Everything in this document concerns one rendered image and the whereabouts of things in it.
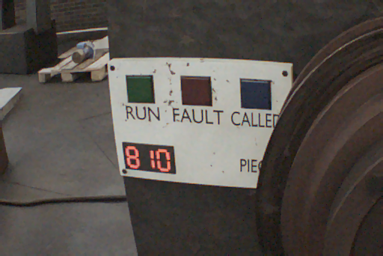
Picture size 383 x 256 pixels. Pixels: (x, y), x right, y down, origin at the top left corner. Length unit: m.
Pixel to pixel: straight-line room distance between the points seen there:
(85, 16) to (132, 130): 7.01
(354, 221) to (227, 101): 0.29
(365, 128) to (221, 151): 0.29
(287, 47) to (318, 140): 0.19
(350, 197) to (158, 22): 0.38
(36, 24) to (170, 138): 5.10
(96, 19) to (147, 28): 6.93
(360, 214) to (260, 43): 0.30
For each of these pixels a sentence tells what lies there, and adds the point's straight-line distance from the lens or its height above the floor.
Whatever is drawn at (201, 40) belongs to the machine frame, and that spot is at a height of 1.27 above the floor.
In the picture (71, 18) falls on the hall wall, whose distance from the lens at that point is 7.89.
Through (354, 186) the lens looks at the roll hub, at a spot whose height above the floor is 1.19.
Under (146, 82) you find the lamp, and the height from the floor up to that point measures 1.21.
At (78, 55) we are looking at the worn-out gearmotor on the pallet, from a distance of 5.11.
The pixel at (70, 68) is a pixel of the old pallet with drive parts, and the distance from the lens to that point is 5.09.
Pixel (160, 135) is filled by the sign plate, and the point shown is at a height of 1.13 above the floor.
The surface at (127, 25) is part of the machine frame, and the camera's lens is 0.73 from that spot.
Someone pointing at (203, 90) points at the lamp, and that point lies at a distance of 0.69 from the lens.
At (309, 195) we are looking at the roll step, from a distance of 0.55.
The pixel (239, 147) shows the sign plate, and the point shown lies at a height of 1.12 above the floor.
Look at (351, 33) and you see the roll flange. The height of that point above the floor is 1.31.
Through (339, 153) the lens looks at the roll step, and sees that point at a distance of 0.51.
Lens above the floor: 1.43
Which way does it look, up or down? 23 degrees down
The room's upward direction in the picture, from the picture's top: 4 degrees counter-clockwise
